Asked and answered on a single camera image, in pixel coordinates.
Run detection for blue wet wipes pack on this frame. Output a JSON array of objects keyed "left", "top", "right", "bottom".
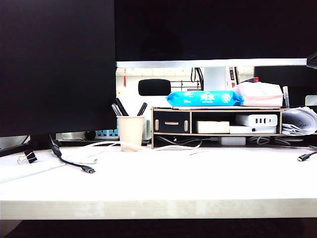
[{"left": 165, "top": 90, "right": 245, "bottom": 107}]

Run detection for white translucent box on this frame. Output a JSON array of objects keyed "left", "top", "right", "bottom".
[{"left": 144, "top": 119, "right": 152, "bottom": 139}]

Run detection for small red box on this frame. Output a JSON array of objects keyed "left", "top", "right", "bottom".
[{"left": 241, "top": 76, "right": 260, "bottom": 84}]

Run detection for black chair headrest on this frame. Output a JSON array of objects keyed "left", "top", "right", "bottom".
[{"left": 138, "top": 79, "right": 171, "bottom": 97}]

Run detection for beige cardboard box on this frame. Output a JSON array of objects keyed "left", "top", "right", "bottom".
[{"left": 195, "top": 120, "right": 230, "bottom": 134}]

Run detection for light grey stand column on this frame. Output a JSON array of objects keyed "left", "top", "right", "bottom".
[{"left": 203, "top": 66, "right": 226, "bottom": 91}]

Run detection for silver monitor stand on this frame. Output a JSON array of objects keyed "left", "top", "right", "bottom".
[{"left": 305, "top": 95, "right": 317, "bottom": 108}]

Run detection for wooden desk organizer shelf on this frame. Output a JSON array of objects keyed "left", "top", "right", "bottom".
[{"left": 151, "top": 106, "right": 317, "bottom": 149}]

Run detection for red white sign strip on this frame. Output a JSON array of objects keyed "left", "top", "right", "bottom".
[{"left": 226, "top": 66, "right": 236, "bottom": 89}]

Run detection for large black monitor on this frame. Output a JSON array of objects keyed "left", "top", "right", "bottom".
[{"left": 0, "top": 0, "right": 117, "bottom": 137}]

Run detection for black cable grey plug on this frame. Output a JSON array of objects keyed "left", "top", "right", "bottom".
[{"left": 48, "top": 135, "right": 97, "bottom": 174}]

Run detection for thin grey-white cable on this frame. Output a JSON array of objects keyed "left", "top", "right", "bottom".
[{"left": 0, "top": 165, "right": 67, "bottom": 183}]

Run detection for thin black USB-C cable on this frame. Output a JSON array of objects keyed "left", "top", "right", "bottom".
[{"left": 297, "top": 146, "right": 317, "bottom": 162}]

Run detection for grey power cable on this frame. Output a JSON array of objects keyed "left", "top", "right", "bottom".
[
  {"left": 155, "top": 135, "right": 203, "bottom": 149},
  {"left": 247, "top": 135, "right": 308, "bottom": 146}
]

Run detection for flat white box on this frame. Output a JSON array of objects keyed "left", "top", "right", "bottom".
[{"left": 229, "top": 125, "right": 277, "bottom": 134}]

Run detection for black organizer drawer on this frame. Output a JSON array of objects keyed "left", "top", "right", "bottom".
[{"left": 153, "top": 111, "right": 190, "bottom": 133}]

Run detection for white USB-C cable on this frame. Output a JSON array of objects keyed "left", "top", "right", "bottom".
[{"left": 60, "top": 140, "right": 203, "bottom": 165}]

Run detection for pink tissue pack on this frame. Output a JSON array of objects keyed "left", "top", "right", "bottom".
[{"left": 234, "top": 82, "right": 284, "bottom": 107}]

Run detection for transparent gel pen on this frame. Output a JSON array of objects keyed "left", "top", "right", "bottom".
[{"left": 110, "top": 103, "right": 122, "bottom": 117}]

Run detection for black binder clip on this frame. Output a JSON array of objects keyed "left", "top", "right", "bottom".
[{"left": 17, "top": 150, "right": 38, "bottom": 164}]

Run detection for clear capped pen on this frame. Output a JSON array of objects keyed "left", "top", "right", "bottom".
[{"left": 282, "top": 85, "right": 290, "bottom": 108}]

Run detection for white multiport charger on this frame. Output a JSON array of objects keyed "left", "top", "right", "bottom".
[{"left": 235, "top": 114, "right": 278, "bottom": 127}]

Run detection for black monitor stand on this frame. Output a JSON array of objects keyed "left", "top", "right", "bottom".
[{"left": 0, "top": 134, "right": 62, "bottom": 158}]

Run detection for beige paper cup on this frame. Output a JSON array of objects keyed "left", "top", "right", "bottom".
[{"left": 116, "top": 116, "right": 146, "bottom": 152}]

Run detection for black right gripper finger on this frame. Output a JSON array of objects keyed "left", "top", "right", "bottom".
[{"left": 306, "top": 51, "right": 317, "bottom": 70}]

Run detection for folded printed papers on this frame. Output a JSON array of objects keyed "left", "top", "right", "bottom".
[{"left": 281, "top": 107, "right": 317, "bottom": 136}]

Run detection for white power adapter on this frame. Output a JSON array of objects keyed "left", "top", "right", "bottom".
[{"left": 218, "top": 136, "right": 247, "bottom": 146}]

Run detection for black monitor silver bezel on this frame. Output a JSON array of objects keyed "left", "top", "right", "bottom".
[{"left": 113, "top": 0, "right": 317, "bottom": 68}]

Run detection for black marker pen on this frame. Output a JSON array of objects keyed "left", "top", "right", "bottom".
[{"left": 114, "top": 97, "right": 129, "bottom": 117}]

